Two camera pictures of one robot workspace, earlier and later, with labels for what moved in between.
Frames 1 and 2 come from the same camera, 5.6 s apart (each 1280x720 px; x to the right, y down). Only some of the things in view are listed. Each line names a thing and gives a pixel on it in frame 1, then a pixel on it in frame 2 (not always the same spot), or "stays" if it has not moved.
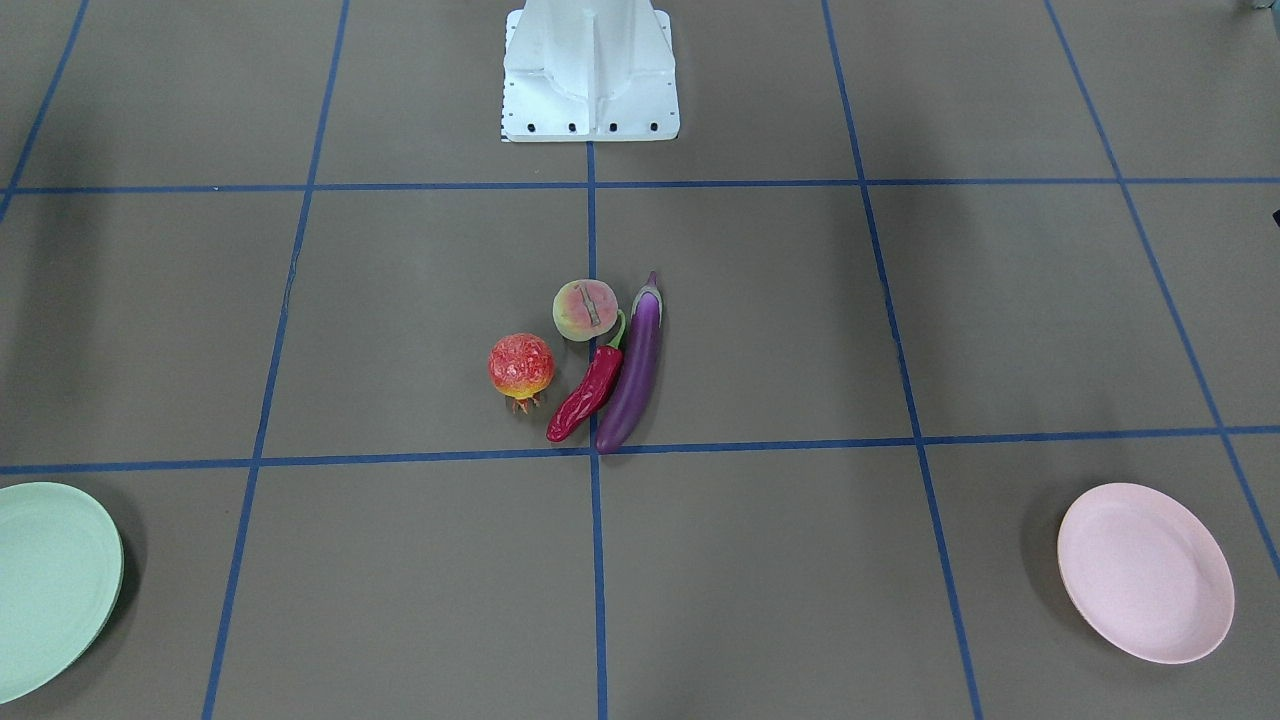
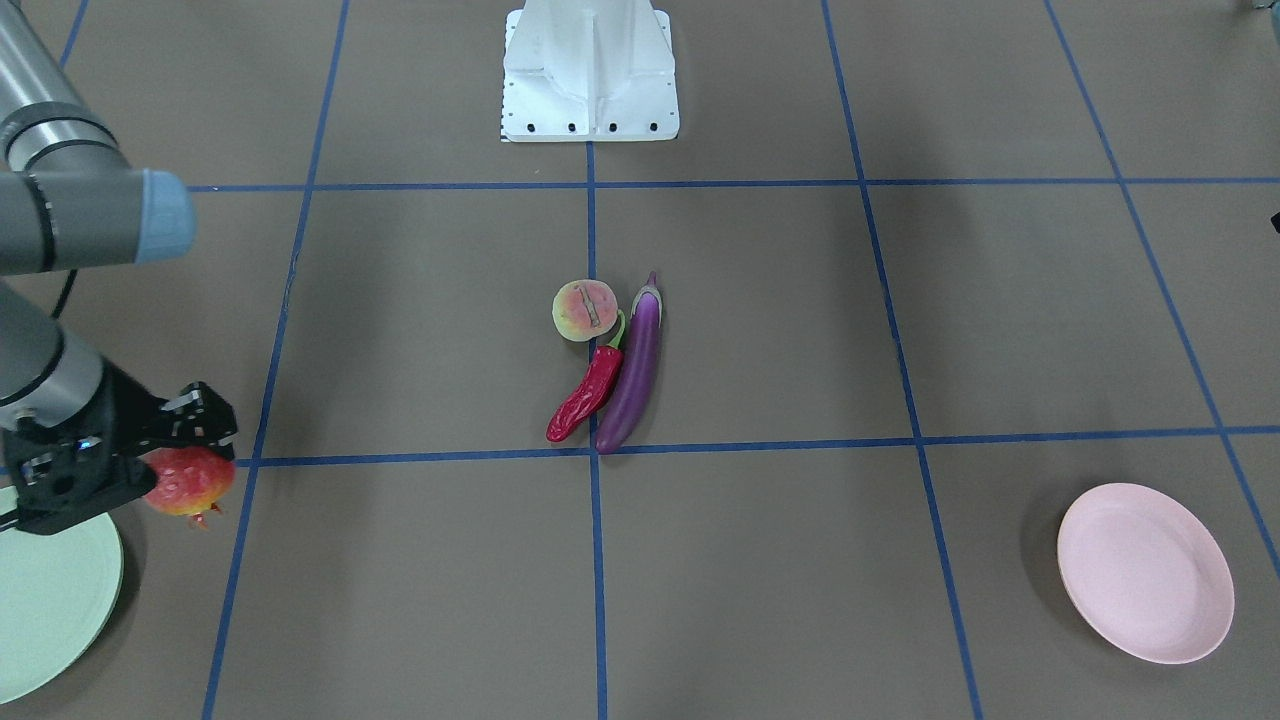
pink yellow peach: [584, 309] stays
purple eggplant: [630, 407] stays
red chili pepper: [606, 364] stays
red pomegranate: [520, 366] -> [189, 480]
